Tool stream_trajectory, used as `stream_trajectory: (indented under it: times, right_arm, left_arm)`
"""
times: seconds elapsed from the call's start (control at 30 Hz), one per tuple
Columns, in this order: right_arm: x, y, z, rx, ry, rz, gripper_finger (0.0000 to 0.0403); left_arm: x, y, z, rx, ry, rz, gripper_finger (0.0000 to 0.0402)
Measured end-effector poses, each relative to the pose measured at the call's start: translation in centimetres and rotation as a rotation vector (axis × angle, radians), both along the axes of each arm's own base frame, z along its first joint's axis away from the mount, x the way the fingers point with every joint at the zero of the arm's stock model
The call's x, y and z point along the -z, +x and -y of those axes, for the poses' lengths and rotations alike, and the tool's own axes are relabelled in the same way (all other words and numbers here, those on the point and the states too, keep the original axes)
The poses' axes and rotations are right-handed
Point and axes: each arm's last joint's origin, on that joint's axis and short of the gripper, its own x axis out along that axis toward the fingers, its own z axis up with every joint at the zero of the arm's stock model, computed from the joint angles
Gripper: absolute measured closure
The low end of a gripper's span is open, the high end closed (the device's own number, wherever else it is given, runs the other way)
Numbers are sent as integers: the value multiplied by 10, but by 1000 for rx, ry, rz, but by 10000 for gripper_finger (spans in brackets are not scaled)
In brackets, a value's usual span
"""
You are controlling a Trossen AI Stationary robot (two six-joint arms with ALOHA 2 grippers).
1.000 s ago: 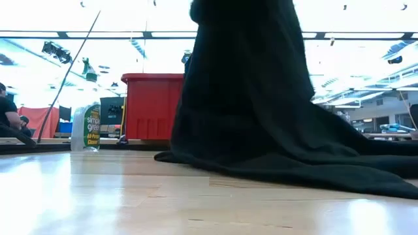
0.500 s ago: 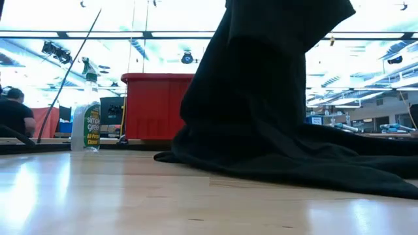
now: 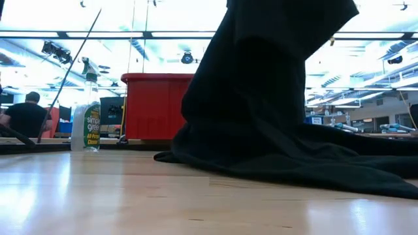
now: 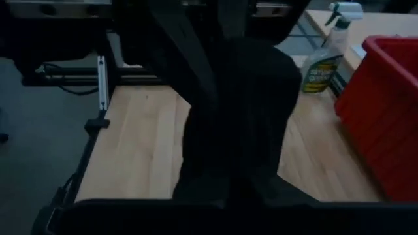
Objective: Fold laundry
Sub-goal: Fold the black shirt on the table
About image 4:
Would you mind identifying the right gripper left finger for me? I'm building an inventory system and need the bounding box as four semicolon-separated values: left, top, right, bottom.
172;169;229;206

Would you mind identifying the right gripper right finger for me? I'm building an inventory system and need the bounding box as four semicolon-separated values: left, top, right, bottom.
261;174;319;206

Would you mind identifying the black t-shirt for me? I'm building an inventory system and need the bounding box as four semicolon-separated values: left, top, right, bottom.
172;37;303;203

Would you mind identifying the red plastic laundry basket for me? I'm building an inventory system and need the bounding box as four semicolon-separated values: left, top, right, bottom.
334;35;418;202

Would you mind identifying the Simple Green spray bottle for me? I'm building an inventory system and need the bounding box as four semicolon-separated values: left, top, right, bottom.
300;1;365;94

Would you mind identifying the black aluminium rig frame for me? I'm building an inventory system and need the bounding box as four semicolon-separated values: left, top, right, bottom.
31;55;164;229

